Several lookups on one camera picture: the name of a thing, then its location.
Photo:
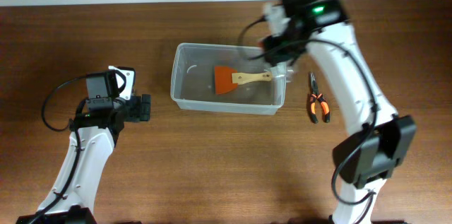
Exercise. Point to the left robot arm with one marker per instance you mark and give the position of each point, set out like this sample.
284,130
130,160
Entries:
94,131

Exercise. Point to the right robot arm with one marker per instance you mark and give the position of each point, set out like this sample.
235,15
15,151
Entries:
378,137

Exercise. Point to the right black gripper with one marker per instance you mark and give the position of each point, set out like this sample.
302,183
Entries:
274,54

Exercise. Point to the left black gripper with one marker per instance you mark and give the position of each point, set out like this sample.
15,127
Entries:
144,107

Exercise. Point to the orange black long-nose pliers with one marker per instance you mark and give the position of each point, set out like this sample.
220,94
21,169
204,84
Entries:
314,97

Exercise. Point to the clear screwdriver set case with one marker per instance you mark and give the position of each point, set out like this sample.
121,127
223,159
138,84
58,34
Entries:
283,71

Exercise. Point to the orange scraper wooden handle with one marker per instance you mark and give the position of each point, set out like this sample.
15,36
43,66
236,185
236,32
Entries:
227,79

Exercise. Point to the clear plastic container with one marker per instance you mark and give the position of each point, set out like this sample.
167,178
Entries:
193,83

